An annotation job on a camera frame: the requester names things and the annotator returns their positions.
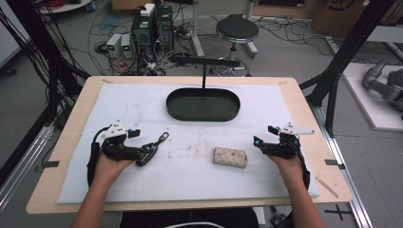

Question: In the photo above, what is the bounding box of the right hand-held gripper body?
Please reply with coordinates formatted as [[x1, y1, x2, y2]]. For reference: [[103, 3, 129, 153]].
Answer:
[[261, 122, 316, 161]]

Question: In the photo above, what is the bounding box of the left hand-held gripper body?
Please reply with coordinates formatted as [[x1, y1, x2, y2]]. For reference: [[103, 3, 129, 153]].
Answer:
[[100, 120, 144, 162]]

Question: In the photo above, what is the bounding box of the person's left hand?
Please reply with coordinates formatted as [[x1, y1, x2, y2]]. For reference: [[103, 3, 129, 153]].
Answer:
[[93, 153, 136, 188]]

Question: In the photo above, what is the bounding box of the person's right hand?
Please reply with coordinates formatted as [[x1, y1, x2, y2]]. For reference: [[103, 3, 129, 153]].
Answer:
[[268, 154, 304, 188]]

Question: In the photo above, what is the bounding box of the beige quilted wallet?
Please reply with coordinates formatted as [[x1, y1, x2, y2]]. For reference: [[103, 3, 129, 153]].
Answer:
[[212, 145, 249, 169]]

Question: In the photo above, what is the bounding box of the black tape strip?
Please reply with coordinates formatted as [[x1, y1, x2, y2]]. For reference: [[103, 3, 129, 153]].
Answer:
[[33, 160, 61, 174], [324, 159, 347, 171]]

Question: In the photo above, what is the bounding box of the white foam mat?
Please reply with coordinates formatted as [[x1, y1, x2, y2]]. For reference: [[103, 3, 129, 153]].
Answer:
[[57, 82, 320, 204]]

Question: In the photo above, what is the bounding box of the thin wooden stick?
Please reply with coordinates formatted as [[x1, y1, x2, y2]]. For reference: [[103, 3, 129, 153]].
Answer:
[[315, 176, 339, 200]]

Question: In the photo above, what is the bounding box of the black oval tray with stand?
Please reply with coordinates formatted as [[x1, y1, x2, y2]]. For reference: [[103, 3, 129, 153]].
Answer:
[[165, 56, 241, 123]]

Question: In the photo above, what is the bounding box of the black tape cross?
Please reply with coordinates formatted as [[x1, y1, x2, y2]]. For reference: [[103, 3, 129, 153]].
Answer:
[[323, 203, 353, 222]]

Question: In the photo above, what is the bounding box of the person's black clothing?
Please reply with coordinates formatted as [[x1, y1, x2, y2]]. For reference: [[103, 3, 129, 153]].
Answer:
[[119, 206, 261, 228]]

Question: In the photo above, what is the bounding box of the grey power supply unit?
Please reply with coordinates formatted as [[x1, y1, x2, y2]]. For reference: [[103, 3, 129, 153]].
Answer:
[[120, 32, 133, 59], [106, 32, 124, 59]]

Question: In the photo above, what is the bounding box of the white platform board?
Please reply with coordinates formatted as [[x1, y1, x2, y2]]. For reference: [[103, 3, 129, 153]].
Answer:
[[341, 62, 403, 133]]

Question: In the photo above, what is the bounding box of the black computer tower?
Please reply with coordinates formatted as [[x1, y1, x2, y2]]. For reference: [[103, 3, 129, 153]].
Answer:
[[154, 5, 175, 52], [130, 11, 157, 62]]

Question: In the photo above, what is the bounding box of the black round stool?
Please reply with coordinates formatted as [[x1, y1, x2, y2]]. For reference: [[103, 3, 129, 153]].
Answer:
[[215, 13, 259, 61]]

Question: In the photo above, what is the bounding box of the white table leg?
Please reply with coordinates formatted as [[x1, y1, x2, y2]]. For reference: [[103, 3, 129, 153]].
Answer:
[[189, 0, 206, 59]]

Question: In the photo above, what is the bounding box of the white box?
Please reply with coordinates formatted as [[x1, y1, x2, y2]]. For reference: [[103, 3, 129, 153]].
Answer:
[[140, 3, 157, 18]]

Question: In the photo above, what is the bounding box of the brown cardboard box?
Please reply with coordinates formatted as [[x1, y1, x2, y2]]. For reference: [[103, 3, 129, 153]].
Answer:
[[311, 0, 375, 36]]

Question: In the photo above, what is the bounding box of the round white table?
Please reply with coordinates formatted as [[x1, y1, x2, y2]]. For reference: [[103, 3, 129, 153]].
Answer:
[[37, 0, 93, 15]]

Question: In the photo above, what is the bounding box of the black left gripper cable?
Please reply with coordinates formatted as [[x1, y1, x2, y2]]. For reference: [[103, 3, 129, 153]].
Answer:
[[86, 125, 112, 188]]

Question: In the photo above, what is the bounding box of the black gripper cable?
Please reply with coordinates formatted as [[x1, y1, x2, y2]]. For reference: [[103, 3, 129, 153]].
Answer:
[[86, 125, 112, 188], [293, 135, 311, 192]]

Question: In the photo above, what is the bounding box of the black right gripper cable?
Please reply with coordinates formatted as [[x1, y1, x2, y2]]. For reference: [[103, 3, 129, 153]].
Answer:
[[293, 135, 311, 192]]

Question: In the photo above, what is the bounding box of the aluminium rail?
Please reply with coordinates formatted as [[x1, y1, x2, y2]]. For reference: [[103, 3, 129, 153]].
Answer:
[[0, 123, 55, 212], [311, 104, 374, 228]]

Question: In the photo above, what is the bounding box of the black metal frame post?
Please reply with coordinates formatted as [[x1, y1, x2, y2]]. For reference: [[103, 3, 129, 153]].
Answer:
[[298, 0, 397, 138], [0, 0, 91, 127]]

